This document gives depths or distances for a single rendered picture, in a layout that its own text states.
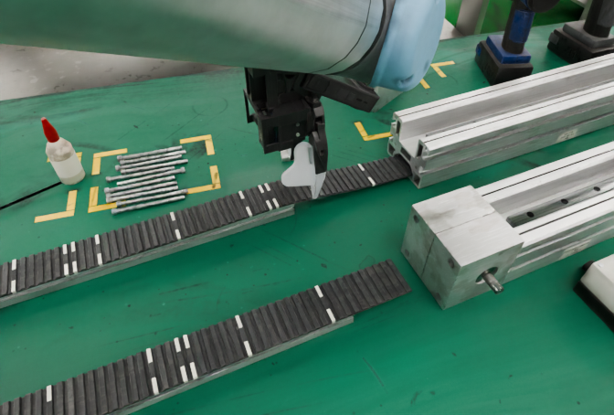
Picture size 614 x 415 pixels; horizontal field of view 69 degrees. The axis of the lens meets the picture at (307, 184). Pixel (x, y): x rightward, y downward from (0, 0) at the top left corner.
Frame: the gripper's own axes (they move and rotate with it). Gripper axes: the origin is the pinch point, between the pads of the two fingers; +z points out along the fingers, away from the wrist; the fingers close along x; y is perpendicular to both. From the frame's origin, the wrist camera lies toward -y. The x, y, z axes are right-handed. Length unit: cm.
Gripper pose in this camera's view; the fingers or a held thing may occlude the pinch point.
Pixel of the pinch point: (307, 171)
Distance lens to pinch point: 65.1
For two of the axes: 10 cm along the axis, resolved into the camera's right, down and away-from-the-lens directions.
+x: 3.9, 6.5, -6.5
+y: -9.2, 2.8, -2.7
